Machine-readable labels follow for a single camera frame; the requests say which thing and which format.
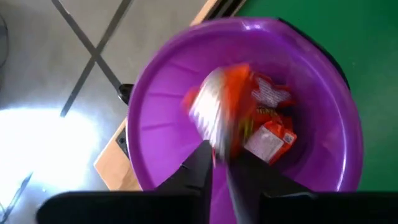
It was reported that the orange candy packet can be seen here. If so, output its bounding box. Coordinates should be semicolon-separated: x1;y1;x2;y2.
244;120;299;166

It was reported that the green table mat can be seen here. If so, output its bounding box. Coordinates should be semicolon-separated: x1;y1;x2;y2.
236;0;398;192

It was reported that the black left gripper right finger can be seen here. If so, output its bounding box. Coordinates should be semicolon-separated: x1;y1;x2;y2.
228;148;313;224

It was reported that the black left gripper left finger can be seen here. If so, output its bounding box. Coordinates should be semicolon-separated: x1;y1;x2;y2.
157;140;214;224

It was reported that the red candy packet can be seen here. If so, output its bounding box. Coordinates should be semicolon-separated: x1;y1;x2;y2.
251;73;294;109
254;107;294;125
182;63;259;159

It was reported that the purple bucket with face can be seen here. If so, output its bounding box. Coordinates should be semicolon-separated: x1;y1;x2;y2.
126;17;364;224

